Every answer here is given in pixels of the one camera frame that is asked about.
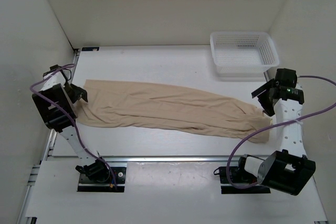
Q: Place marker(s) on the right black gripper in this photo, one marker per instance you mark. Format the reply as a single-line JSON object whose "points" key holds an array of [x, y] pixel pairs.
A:
{"points": [[268, 107]]}

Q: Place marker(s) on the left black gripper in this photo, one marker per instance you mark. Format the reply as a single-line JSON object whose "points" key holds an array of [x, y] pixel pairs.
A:
{"points": [[79, 92]]}

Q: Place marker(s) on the beige trousers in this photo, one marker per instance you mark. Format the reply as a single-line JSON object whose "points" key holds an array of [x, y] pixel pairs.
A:
{"points": [[113, 104]]}

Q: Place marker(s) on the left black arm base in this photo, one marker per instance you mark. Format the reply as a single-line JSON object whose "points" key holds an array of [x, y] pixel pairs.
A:
{"points": [[101, 181]]}

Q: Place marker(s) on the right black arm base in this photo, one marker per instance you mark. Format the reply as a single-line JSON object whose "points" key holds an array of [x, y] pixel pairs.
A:
{"points": [[240, 177]]}

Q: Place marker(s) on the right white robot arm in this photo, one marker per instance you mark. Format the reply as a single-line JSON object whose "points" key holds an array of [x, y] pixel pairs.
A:
{"points": [[288, 169]]}

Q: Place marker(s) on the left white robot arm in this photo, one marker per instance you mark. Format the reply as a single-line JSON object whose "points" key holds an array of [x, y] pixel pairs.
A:
{"points": [[55, 98]]}

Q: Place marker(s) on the white plastic basket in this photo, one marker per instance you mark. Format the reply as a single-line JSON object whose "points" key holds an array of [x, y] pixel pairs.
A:
{"points": [[243, 52]]}

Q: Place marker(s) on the black corner bracket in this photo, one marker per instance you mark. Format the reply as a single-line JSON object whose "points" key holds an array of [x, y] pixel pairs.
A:
{"points": [[90, 48]]}

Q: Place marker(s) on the aluminium rail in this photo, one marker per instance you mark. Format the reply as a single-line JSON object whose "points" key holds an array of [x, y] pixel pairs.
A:
{"points": [[169, 174]]}

